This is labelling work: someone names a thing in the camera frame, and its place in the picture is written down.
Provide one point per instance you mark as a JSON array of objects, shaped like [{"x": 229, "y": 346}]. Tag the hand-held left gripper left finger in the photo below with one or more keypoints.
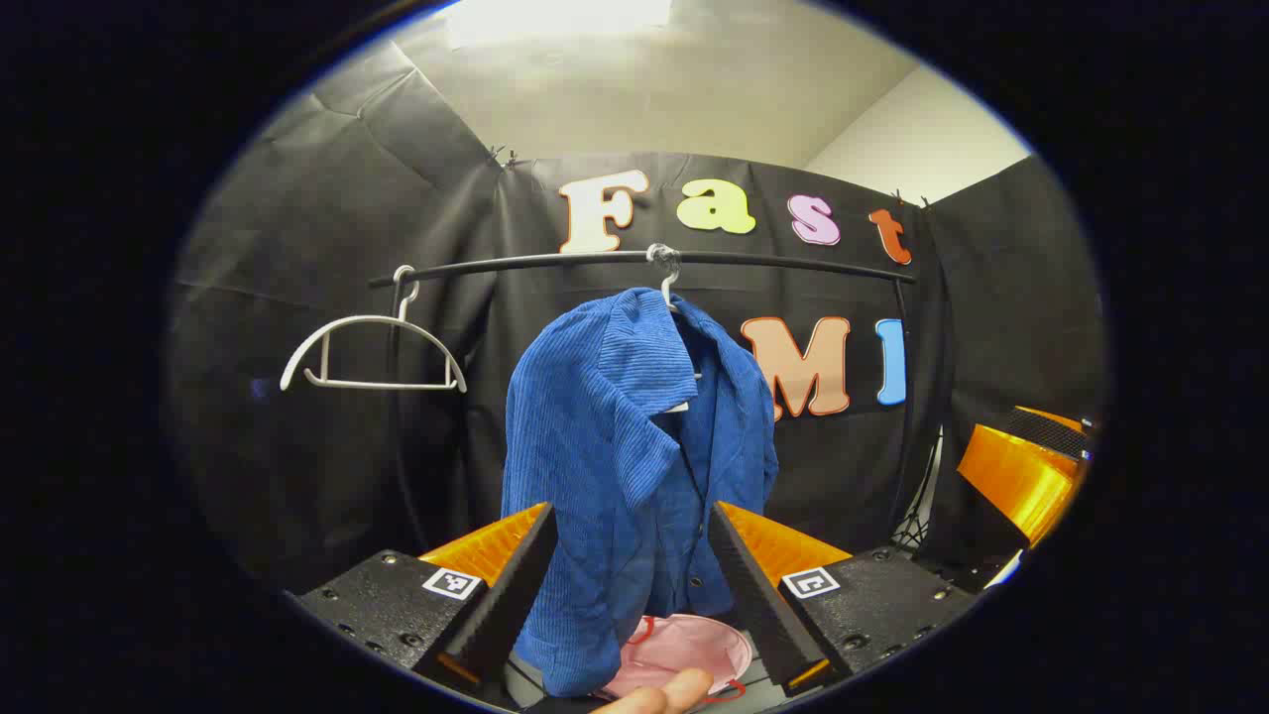
[{"x": 516, "y": 585}]

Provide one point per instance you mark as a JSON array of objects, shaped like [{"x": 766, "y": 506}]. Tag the small metal clip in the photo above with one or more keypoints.
[
  {"x": 907, "y": 198},
  {"x": 501, "y": 156}
]

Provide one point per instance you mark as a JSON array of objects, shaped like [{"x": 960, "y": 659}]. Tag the pink laundry hamper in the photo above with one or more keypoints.
[{"x": 684, "y": 645}]

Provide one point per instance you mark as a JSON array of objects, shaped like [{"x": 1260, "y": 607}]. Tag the black clothes rail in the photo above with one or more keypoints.
[{"x": 555, "y": 260}]

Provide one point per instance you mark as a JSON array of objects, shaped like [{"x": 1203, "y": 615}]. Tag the white plastic clothes hanger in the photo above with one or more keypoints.
[
  {"x": 382, "y": 385},
  {"x": 670, "y": 294}
]

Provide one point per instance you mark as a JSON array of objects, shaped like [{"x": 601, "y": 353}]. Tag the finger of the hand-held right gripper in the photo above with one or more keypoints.
[{"x": 1021, "y": 476}]

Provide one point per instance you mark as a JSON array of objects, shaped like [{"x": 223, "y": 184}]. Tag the ceiling light panel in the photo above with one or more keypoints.
[{"x": 555, "y": 18}]

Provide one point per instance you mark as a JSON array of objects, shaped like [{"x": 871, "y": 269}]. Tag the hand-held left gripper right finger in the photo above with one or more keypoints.
[{"x": 753, "y": 595}]

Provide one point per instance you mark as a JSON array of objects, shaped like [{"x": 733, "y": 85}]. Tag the black backdrop cloth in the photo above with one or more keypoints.
[{"x": 297, "y": 476}]

